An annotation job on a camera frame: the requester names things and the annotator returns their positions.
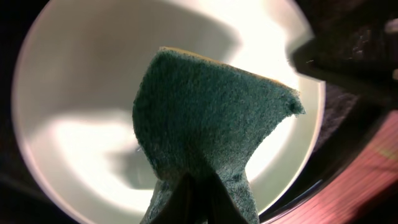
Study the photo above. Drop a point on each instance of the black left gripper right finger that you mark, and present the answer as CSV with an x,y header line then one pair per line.
x,y
221,208

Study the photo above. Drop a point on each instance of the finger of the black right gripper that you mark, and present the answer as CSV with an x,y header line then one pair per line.
x,y
357,52

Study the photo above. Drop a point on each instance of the black round tray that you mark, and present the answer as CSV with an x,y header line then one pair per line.
x,y
349,122

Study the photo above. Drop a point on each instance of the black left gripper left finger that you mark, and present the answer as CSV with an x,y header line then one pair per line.
x,y
185,206

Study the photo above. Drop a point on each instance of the green scrubbing sponge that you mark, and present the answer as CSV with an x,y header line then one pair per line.
x,y
195,115

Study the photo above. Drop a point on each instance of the pale green plate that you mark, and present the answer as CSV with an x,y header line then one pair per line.
x,y
80,67

